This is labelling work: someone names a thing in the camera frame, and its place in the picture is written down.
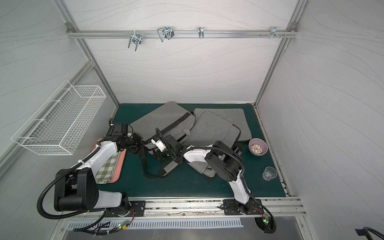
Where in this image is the grey laptop bag with strap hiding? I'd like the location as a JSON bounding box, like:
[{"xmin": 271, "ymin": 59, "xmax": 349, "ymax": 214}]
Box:
[{"xmin": 131, "ymin": 102, "xmax": 196, "ymax": 155}]

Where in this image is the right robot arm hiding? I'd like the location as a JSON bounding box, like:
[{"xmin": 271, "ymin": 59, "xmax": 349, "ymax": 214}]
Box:
[{"xmin": 151, "ymin": 134, "xmax": 255, "ymax": 215}]

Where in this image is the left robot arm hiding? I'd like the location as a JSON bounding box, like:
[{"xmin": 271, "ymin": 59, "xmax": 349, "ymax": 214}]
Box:
[{"xmin": 37, "ymin": 134, "xmax": 142, "ymax": 220}]

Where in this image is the grey laptop sleeve front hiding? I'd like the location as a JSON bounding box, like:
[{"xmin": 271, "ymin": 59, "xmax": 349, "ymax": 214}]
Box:
[{"xmin": 183, "ymin": 111, "xmax": 241, "ymax": 178}]

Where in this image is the grey laptop sleeve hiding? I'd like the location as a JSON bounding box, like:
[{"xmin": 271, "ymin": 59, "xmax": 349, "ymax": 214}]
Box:
[
  {"xmin": 183, "ymin": 111, "xmax": 241, "ymax": 178},
  {"xmin": 194, "ymin": 108, "xmax": 253, "ymax": 142}
]

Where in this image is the grey laptop sleeve back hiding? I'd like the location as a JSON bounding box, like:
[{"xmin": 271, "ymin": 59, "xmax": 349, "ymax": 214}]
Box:
[{"xmin": 194, "ymin": 108, "xmax": 253, "ymax": 142}]

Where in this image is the green checkered cloth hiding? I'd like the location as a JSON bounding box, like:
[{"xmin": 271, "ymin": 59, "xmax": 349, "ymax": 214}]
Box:
[{"xmin": 95, "ymin": 153, "xmax": 121, "ymax": 185}]

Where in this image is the pink bowl with snacks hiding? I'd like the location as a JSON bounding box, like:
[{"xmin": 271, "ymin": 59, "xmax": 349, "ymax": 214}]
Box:
[{"xmin": 248, "ymin": 138, "xmax": 269, "ymax": 157}]

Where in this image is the green table mat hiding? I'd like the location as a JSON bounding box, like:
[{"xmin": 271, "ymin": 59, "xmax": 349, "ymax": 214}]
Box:
[{"xmin": 98, "ymin": 104, "xmax": 286, "ymax": 198}]

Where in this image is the clear plastic cup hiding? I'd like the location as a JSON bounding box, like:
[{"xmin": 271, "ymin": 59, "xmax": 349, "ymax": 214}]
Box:
[{"xmin": 262, "ymin": 167, "xmax": 278, "ymax": 181}]

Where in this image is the metal hook clamp left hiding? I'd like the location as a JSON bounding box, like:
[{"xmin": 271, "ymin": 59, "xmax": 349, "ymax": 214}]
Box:
[{"xmin": 128, "ymin": 32, "xmax": 142, "ymax": 51}]

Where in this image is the metal hook clamp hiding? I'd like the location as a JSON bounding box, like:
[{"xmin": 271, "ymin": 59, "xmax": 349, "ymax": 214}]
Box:
[
  {"xmin": 260, "ymin": 27, "xmax": 287, "ymax": 39},
  {"xmin": 157, "ymin": 27, "xmax": 175, "ymax": 42},
  {"xmin": 128, "ymin": 32, "xmax": 142, "ymax": 51}
]

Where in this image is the metal hook clamp middle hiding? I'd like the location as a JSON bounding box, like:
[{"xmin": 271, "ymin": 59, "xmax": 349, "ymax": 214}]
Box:
[{"xmin": 157, "ymin": 27, "xmax": 175, "ymax": 42}]

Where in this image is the metal hook small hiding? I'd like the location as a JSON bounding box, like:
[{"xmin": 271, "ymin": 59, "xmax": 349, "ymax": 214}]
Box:
[{"xmin": 198, "ymin": 27, "xmax": 204, "ymax": 39}]

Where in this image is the aluminium crossbar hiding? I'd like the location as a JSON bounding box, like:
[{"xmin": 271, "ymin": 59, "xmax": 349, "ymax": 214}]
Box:
[{"xmin": 67, "ymin": 29, "xmax": 299, "ymax": 39}]

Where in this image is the metal hook clamp right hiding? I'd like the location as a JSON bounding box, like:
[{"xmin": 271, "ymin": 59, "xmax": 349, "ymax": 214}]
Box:
[{"xmin": 260, "ymin": 27, "xmax": 287, "ymax": 39}]

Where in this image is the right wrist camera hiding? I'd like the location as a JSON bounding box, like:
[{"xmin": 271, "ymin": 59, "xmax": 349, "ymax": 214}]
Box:
[{"xmin": 151, "ymin": 139, "xmax": 167, "ymax": 152}]

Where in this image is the black shoulder strap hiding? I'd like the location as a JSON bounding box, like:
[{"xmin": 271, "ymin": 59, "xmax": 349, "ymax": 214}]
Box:
[{"xmin": 139, "ymin": 146, "xmax": 181, "ymax": 179}]

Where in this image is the aluminium front rail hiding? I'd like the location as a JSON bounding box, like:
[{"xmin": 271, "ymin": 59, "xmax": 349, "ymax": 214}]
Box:
[{"xmin": 59, "ymin": 196, "xmax": 307, "ymax": 221}]

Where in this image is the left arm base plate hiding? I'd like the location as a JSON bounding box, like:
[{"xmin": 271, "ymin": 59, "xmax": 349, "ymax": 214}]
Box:
[{"xmin": 105, "ymin": 201, "xmax": 146, "ymax": 218}]

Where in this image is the white wire basket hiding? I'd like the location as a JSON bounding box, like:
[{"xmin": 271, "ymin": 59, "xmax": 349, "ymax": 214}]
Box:
[{"xmin": 11, "ymin": 80, "xmax": 106, "ymax": 156}]

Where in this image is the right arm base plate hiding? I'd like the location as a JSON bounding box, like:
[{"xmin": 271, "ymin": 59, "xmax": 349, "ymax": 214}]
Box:
[{"xmin": 220, "ymin": 199, "xmax": 265, "ymax": 216}]

